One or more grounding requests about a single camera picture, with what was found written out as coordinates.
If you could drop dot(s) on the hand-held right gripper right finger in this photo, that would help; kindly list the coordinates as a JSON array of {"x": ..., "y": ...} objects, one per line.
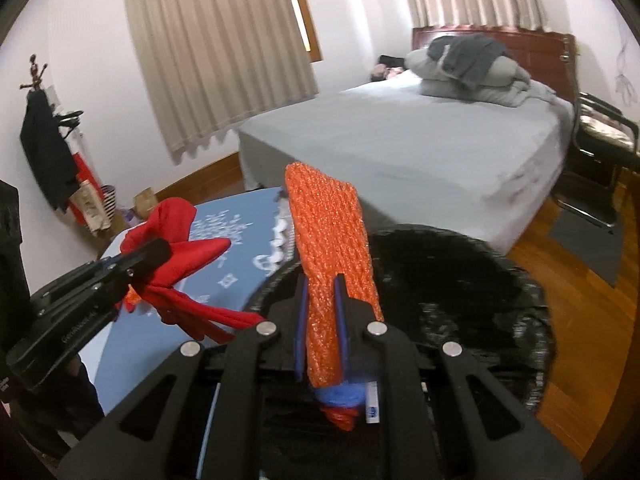
[{"x": 341, "y": 330}]

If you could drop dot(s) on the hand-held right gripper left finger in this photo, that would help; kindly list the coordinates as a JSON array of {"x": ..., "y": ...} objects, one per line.
[{"x": 300, "y": 330}]

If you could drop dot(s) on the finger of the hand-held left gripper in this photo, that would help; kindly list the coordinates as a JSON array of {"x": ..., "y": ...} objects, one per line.
[
  {"x": 107, "y": 287},
  {"x": 150, "y": 252}
]

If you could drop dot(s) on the red cloth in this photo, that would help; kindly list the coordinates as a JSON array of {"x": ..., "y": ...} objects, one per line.
[{"x": 175, "y": 220}]

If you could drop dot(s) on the small white box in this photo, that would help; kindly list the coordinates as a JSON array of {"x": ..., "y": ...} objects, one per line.
[{"x": 372, "y": 402}]

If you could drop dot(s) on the orange foam net sleeve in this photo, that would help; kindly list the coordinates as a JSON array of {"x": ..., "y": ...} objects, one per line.
[{"x": 325, "y": 220}]

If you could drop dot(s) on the bin with black liner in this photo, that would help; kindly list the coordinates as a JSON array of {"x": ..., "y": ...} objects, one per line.
[{"x": 450, "y": 300}]

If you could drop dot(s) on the purple and white item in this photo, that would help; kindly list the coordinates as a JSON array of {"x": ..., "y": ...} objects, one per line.
[{"x": 129, "y": 216}]

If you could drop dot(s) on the brown paper bag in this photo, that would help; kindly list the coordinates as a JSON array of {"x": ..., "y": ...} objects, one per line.
[{"x": 145, "y": 202}]

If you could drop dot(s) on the blue plastic wrapper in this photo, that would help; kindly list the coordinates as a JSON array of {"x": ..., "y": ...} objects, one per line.
[{"x": 345, "y": 394}]

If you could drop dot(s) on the striped bag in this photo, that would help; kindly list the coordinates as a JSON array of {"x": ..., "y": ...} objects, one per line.
[{"x": 109, "y": 200}]

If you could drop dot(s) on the printed tote bag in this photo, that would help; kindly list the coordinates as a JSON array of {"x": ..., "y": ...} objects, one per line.
[{"x": 92, "y": 207}]

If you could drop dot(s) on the blue tree-print tablecloth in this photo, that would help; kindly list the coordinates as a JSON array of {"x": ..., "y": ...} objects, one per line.
[{"x": 235, "y": 260}]

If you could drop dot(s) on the red bag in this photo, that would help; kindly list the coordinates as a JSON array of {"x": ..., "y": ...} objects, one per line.
[{"x": 85, "y": 167}]

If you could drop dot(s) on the black coat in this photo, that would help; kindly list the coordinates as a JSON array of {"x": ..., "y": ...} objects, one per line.
[{"x": 45, "y": 160}]

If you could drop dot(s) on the black clothes hangers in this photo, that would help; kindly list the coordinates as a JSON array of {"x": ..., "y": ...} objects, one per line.
[{"x": 70, "y": 120}]

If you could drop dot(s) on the grey bed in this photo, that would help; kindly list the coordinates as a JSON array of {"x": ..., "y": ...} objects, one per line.
[{"x": 400, "y": 150}]

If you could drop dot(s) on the wide beige curtain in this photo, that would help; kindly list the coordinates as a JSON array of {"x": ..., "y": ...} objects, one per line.
[{"x": 215, "y": 60}]

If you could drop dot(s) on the grey floor mat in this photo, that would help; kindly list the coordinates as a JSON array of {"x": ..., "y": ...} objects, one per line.
[{"x": 590, "y": 250}]

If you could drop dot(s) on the pink and black bundle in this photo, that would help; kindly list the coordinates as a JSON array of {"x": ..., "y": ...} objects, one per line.
[{"x": 387, "y": 70}]

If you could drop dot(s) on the black metal chair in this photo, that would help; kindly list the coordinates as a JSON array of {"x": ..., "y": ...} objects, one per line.
[{"x": 580, "y": 160}]

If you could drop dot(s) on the light grey folded quilt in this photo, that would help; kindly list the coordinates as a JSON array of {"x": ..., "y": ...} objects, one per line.
[{"x": 500, "y": 77}]

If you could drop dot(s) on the dark grey clothes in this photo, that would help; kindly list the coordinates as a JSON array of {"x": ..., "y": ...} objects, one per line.
[{"x": 470, "y": 57}]

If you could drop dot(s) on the patterned chair cushion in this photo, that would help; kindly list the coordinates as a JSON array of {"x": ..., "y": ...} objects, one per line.
[{"x": 605, "y": 130}]

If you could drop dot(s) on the dark wooden headboard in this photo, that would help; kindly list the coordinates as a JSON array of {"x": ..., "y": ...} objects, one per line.
[{"x": 545, "y": 55}]

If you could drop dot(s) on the wooden window frame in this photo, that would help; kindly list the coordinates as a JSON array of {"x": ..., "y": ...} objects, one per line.
[{"x": 307, "y": 15}]

